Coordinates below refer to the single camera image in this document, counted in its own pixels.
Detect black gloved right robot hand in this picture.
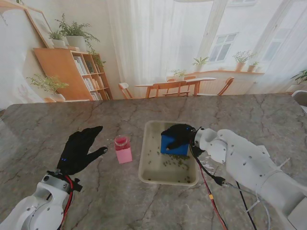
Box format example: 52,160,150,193
161,124,197,150

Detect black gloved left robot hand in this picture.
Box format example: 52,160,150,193
57,126,108,175

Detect blue plastic scraper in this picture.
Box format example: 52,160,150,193
160,134,189,156

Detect pink square bottle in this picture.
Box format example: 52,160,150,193
114,135,133,164

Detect scattered green beans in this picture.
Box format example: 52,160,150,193
147,135,192,183

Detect white baking tray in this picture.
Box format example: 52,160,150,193
138,120,200,186

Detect printed room scene backdrop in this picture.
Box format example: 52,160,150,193
0,0,307,106

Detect white rounded object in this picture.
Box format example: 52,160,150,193
292,90,307,108

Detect red left arm cable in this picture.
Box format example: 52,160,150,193
61,175,74,228

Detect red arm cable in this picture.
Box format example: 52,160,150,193
61,175,74,228
200,165,228,230

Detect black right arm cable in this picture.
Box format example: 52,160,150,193
189,143,259,230

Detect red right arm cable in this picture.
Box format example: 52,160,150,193
200,165,228,230

